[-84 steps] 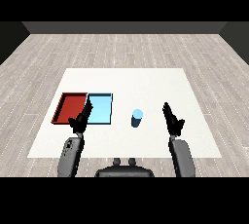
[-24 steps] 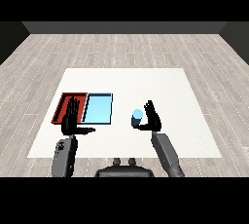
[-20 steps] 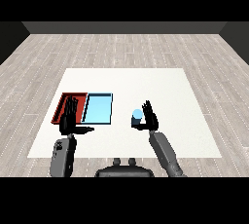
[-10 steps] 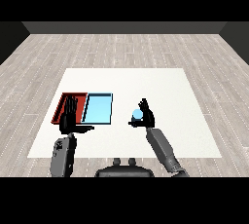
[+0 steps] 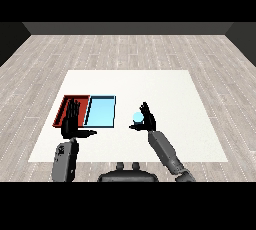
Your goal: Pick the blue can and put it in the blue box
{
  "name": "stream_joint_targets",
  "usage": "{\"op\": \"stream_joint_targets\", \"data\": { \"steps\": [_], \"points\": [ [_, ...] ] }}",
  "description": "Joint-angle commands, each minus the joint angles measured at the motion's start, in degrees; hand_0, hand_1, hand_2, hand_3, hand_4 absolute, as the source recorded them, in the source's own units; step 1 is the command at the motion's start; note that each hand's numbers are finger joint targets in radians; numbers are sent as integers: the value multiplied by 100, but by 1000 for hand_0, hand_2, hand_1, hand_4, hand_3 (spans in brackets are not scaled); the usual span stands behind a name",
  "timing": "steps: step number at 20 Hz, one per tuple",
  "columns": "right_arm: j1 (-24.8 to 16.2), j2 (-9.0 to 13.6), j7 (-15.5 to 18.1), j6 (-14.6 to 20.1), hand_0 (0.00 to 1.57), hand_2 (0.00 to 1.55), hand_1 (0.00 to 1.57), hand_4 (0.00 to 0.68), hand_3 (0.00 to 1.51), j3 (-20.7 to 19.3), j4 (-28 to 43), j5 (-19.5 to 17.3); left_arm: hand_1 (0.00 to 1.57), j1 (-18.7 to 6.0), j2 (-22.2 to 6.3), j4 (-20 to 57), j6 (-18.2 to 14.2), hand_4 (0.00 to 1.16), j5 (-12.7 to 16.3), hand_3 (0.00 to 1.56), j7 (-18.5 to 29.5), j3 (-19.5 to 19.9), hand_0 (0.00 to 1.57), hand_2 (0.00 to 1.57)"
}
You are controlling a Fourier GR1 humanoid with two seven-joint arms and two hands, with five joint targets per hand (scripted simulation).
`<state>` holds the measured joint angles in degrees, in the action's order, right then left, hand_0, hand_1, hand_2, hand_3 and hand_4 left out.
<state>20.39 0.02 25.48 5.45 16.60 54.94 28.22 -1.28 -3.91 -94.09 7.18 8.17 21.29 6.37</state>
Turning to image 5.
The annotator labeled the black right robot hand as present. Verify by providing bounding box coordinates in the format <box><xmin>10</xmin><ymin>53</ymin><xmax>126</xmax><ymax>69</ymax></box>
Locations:
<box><xmin>128</xmin><ymin>101</ymin><xmax>157</xmax><ymax>133</ymax></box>

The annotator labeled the small blue can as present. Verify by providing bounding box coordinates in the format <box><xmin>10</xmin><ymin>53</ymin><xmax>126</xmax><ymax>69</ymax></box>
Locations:
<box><xmin>132</xmin><ymin>111</ymin><xmax>145</xmax><ymax>126</ymax></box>

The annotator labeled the dark grey robot body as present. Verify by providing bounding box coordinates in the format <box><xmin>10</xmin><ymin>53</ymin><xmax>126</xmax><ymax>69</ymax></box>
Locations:
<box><xmin>97</xmin><ymin>162</ymin><xmax>160</xmax><ymax>183</ymax></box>

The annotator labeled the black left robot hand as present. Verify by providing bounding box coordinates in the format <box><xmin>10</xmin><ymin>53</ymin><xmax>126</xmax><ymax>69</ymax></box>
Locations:
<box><xmin>60</xmin><ymin>98</ymin><xmax>98</xmax><ymax>140</ymax></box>

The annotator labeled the red shallow open box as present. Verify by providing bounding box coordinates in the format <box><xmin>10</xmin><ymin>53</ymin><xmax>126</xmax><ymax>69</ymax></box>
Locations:
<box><xmin>52</xmin><ymin>94</ymin><xmax>92</xmax><ymax>129</ymax></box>

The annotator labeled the light blue shallow open box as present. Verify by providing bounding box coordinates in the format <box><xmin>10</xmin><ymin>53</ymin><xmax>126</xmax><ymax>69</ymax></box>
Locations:
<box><xmin>82</xmin><ymin>95</ymin><xmax>117</xmax><ymax>129</ymax></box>

